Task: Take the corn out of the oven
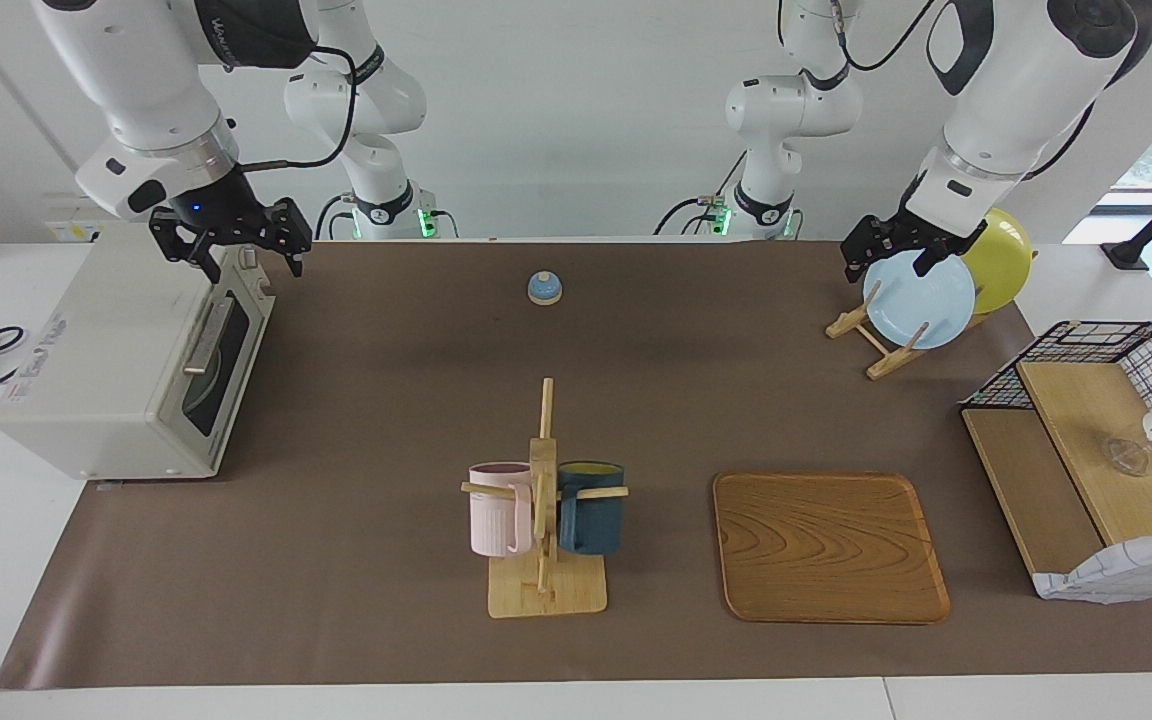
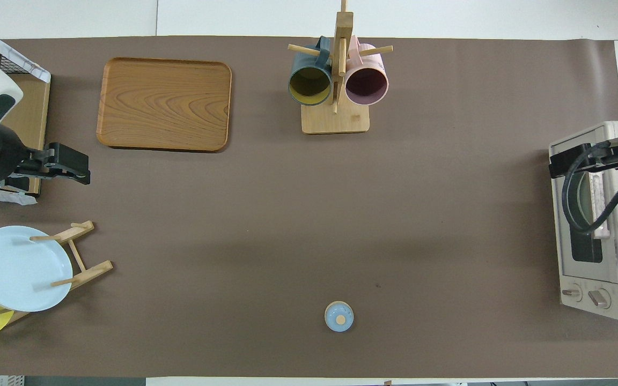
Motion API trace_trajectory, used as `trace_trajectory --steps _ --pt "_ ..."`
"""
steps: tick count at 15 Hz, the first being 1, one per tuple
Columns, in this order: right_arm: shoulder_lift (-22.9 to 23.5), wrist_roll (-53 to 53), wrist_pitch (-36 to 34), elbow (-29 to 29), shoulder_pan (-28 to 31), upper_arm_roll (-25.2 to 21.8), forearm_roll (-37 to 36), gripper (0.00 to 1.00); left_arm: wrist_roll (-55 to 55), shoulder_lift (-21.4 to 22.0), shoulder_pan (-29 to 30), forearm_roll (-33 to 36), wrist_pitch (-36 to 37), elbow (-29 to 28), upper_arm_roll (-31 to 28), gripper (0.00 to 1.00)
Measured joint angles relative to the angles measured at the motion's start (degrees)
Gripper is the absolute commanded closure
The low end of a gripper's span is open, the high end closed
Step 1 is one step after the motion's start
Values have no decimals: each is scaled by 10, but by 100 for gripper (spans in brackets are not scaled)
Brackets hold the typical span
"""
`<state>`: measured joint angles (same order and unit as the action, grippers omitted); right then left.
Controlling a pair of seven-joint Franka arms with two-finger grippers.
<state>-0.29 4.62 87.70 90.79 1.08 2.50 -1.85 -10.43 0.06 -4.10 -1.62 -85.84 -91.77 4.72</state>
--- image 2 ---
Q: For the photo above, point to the beige oven knob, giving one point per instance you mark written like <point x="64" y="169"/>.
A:
<point x="572" y="292"/>
<point x="600" y="298"/>

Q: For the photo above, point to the wooden plate rack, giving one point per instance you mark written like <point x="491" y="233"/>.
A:
<point x="86" y="274"/>

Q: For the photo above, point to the wooden serving tray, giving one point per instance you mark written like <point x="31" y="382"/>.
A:
<point x="164" y="104"/>

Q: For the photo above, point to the light blue plate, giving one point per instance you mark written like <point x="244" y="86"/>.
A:
<point x="14" y="268"/>

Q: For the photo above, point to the pink mug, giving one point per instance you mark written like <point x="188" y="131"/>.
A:
<point x="366" y="86"/>

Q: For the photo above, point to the brown table mat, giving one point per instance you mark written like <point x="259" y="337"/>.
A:
<point x="287" y="214"/>

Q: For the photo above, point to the white perforated crate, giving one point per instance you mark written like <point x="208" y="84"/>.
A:
<point x="3" y="381"/>

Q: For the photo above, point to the wooden mug tree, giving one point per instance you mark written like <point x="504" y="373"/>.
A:
<point x="336" y="120"/>

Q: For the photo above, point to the dark blue mug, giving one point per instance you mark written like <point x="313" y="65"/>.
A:
<point x="309" y="86"/>

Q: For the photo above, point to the small blue cork-lid jar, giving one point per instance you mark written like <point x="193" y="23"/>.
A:
<point x="333" y="321"/>

